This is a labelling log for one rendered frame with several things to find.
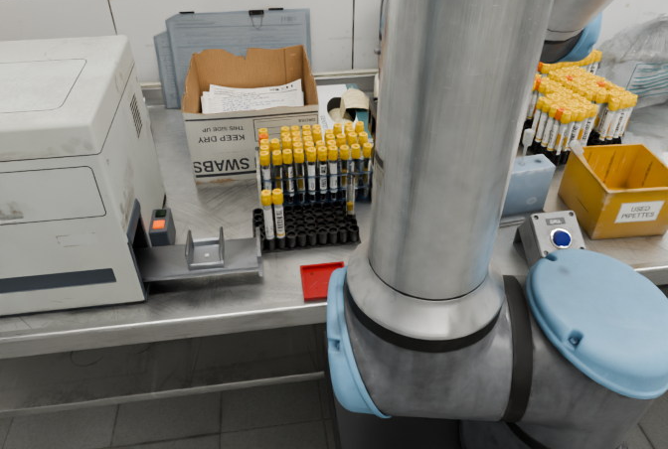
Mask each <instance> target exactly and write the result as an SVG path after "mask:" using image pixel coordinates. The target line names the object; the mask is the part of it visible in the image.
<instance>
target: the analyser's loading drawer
mask: <svg viewBox="0 0 668 449"><path fill-rule="evenodd" d="M255 233H256V237H250V238H239V239H228V240H225V239H224V233H223V227H222V226H221V227H220V237H212V238H201V239H193V237H192V233H191V231H190V230H189V229H188V232H187V241H186V243H185V244H175V245H164V246H153V247H143V248H132V249H133V252H134V255H135V258H136V262H137V265H138V268H139V272H140V275H141V278H142V282H149V281H159V280H169V279H179V278H189V277H199V276H209V275H218V274H228V273H238V272H248V271H258V273H259V276H263V268H262V249H261V238H260V229H259V227H256V228H255ZM206 253H210V257H205V254H206Z"/></svg>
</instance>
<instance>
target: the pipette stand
mask: <svg viewBox="0 0 668 449"><path fill-rule="evenodd" d="M521 159H522V157H519V158H515V162H514V166H513V170H512V174H511V178H510V182H509V186H508V190H507V195H506V199H505V203H504V207H503V211H502V215H501V219H500V223H499V226H504V225H514V224H520V223H522V222H524V221H525V220H526V219H527V218H528V217H529V216H530V215H532V214H540V213H545V211H544V210H543V208H544V205H545V201H546V198H547V195H548V192H549V189H550V185H551V182H552V179H553V175H554V172H555V168H556V166H555V165H554V164H553V163H552V162H551V161H550V160H549V159H548V158H546V157H545V156H544V155H543V154H539V155H532V156H526V157H525V160H524V165H520V163H521Z"/></svg>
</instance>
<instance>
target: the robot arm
mask: <svg viewBox="0 0 668 449"><path fill-rule="evenodd" d="M612 1H613V0H381V4H380V27H379V47H376V48H375V49H374V53H375V55H378V67H379V72H378V80H379V93H378V96H377V97H369V113H368V129H369V132H370V134H371V136H372V138H373V143H374V146H373V147H372V149H371V161H372V164H373V167H374V173H373V189H372V204H371V220H370V236H369V237H368V238H367V239H365V240H364V241H363V242H362V243H360V244H359V245H358V247H357V248H356V249H355V250H354V252H353V254H352V255H351V258H350V260H349V262H348V265H346V266H344V267H343V268H337V269H335V270H334V271H333V272H332V274H331V276H330V280H329V285H328V295H327V338H328V358H329V368H330V374H331V380H332V385H333V389H334V392H335V395H336V397H337V399H338V401H339V402H340V404H341V405H342V406H343V407H344V408H346V409H348V410H350V411H352V412H359V413H369V414H376V415H377V416H379V417H381V418H390V417H392V416H409V417H427V418H445V419H460V424H459V436H460V443H461V448H462V449H622V448H621V445H622V442H623V441H624V440H625V439H626V437H627V436H628V435H629V433H630V432H631V431H632V429H633V428H634V427H635V425H636V424H637V423H638V422H639V420H640V419H641V418H642V416H643V415H644V414H645V412H646V411H647V410H648V408H649V407H650V406H651V404H652V403H653V402H654V400H655V399H656V398H657V397H658V396H660V395H662V394H663V393H664V392H665V391H666V390H667V389H668V299H667V298H666V296H665V295H664V294H663V293H662V292H661V291H660V290H659V289H658V288H657V287H656V286H655V285H654V284H653V283H652V282H651V281H650V280H649V279H647V278H646V277H644V276H642V275H640V274H639V273H637V272H636V271H635V270H634V269H633V268H632V267H630V266H629V265H627V264H625V263H623V262H621V261H619V260H617V259H615V258H613V257H610V256H607V255H605V254H602V253H598V252H595V251H590V250H585V249H576V248H568V249H560V250H556V251H553V252H550V253H548V254H547V255H546V256H545V258H541V259H539V260H538V262H536V263H535V264H534V265H533V266H532V267H531V268H530V270H529V272H528V275H527V276H522V275H502V273H501V271H500V268H499V267H498V265H497V264H496V262H495V261H494V259H493V258H492V257H491V255H492V251H493V246H494V242H495V238H496V234H497V230H498V226H499V223H500V219H501V215H502V211H503V207H504V203H505V199H506V195H507V190H508V186H509V182H510V178H511V174H512V170H513V166H514V162H515V158H516V154H517V150H518V146H519V142H520V138H521V133H522V129H523V125H524V121H525V117H526V113H527V109H528V105H529V101H530V97H531V93H532V89H533V85H534V81H535V76H536V72H537V68H538V64H539V63H543V64H549V65H553V64H557V63H574V62H579V61H582V60H583V59H585V58H586V57H587V56H588V55H589V54H590V53H591V52H592V49H593V45H594V44H596V42H597V39H598V37H599V33H600V29H601V23H602V11H603V10H604V9H605V8H606V7H607V6H608V5H609V4H610V3H611V2H612ZM376 100H377V101H376ZM371 111H372V122H371Z"/></svg>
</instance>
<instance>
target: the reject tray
mask: <svg viewBox="0 0 668 449"><path fill-rule="evenodd" d="M343 267H344V261H339V262H329V263H319V264H309V265H300V274H301V282H302V289H303V297H304V302H307V301H316V300H326V299H327V295H328V285H329V280H330V276H331V274H332V272H333V271H334V270H335V269H337V268H343Z"/></svg>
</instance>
